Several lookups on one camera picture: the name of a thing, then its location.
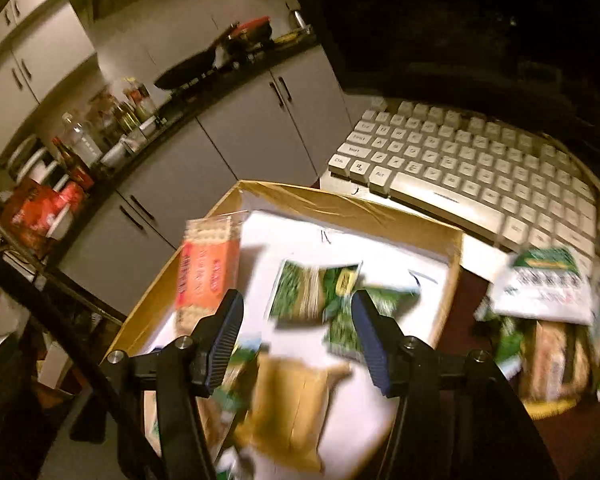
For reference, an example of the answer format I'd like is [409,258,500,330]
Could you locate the black frying pan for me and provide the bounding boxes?
[154,22,239,91]

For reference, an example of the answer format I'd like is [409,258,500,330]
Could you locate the dark sauce bottle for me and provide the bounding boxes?
[53,136,95,191]

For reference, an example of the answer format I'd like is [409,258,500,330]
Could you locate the orange soda cracker pack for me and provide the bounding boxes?
[175,210,249,336]

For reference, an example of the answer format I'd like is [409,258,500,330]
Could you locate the white green medicine box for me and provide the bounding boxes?
[488,247,594,326]

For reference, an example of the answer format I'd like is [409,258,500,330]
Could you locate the white computer keyboard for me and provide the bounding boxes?
[320,98,597,269]

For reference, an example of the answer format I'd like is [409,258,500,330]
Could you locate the red lidded pot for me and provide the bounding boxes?
[226,16,273,56]

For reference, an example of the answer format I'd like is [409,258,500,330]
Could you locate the tan snack packet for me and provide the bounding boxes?
[234,354,351,472]

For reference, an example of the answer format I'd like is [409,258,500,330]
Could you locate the olive green peas bag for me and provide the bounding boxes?
[268,260,361,326]

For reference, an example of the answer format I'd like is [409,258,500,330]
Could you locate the round cracker green pack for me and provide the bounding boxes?
[212,337,262,412]

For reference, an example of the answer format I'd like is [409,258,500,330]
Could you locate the black cable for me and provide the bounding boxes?
[0,253,167,480]

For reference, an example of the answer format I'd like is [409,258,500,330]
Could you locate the black computer monitor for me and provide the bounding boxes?
[298,0,600,149]

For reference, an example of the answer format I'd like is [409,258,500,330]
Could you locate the clear plastic bottle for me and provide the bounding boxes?
[62,112,102,167]

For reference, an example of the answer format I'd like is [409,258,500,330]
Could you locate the cardboard box tray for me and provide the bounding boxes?
[109,181,463,479]

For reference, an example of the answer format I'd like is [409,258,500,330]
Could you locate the red snack bag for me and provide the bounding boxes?
[0,177,85,254]

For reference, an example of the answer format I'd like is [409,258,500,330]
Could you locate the green peas snack bag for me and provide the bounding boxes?
[323,281,420,363]

